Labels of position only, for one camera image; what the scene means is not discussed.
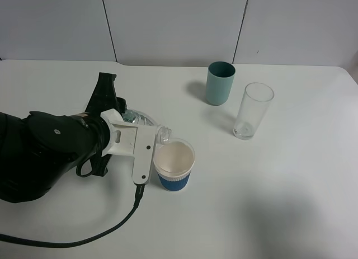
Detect black camera cable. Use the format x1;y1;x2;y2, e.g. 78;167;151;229
0;124;145;241

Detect teal plastic cup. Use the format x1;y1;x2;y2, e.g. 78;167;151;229
205;62;235;106

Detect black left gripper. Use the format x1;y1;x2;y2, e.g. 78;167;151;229
76;72;126;177

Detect white cup blue sleeve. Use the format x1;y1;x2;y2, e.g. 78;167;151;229
153;138;196;191

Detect tall clear glass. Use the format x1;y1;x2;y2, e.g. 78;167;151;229
233;82;275;140

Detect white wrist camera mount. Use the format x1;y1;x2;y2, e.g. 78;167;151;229
100;110;157;185

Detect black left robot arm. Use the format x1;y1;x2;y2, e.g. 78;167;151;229
1;72;126;203

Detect clear green-label water bottle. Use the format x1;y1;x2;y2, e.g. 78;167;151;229
122;109;172;145

